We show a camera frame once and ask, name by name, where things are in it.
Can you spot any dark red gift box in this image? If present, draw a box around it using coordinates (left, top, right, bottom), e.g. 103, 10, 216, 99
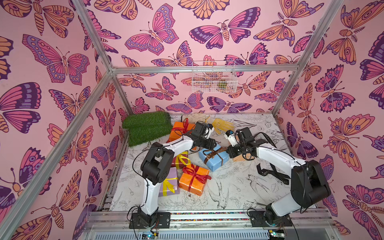
170, 150, 190, 169

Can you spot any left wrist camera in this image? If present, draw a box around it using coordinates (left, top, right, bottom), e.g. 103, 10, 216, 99
204, 124, 215, 139

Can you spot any brown ribbon bow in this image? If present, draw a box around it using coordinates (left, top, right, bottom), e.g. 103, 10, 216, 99
203, 147, 227, 166

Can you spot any red ribbon on back box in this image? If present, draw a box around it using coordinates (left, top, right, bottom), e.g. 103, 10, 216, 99
171, 119, 195, 137

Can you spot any peach gift box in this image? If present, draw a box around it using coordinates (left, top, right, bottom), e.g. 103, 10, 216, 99
233, 154, 251, 162

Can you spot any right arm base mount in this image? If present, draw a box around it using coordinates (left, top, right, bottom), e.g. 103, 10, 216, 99
247, 210, 293, 227

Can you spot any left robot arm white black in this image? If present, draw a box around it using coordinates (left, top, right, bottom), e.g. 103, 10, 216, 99
139, 122, 217, 216

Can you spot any large orange gift box back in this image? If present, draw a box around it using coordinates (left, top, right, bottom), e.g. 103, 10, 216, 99
167, 121, 195, 143

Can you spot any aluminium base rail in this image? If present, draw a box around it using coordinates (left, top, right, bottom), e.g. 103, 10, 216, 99
80, 209, 343, 240

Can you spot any red ribbon on front box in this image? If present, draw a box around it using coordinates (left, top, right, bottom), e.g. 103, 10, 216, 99
181, 164, 213, 191

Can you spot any black printed ribbon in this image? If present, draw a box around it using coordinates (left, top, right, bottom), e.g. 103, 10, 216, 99
257, 164, 291, 185

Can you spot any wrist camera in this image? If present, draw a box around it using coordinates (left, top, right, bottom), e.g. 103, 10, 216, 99
204, 124, 215, 139
225, 130, 238, 147

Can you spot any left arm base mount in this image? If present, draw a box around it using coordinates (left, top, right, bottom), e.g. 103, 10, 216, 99
129, 212, 171, 230

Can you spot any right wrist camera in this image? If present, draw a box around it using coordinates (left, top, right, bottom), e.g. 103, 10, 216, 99
225, 130, 238, 147

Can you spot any light blue gift box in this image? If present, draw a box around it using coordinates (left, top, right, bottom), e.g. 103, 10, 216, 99
199, 145, 230, 172

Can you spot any green artificial grass mat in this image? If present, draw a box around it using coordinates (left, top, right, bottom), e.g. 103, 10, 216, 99
122, 112, 173, 147

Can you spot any yellow ribbon on purple box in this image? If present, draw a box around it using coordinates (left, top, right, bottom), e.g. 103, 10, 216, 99
163, 178, 178, 196

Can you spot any orange gift box front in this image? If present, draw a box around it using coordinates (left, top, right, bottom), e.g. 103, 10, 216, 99
178, 163, 211, 197

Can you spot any yellow ribbon on red box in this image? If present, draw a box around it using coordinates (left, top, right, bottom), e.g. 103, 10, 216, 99
173, 152, 192, 169

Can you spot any purple gift box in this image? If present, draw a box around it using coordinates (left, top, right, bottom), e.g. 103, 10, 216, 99
159, 167, 180, 197

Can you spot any white wire basket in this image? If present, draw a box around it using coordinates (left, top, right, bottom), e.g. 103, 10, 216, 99
191, 65, 238, 95

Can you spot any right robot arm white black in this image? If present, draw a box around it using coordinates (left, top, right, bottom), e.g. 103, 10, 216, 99
225, 128, 332, 222

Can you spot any white work glove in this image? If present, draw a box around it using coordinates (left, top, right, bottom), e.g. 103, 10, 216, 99
182, 113, 209, 123

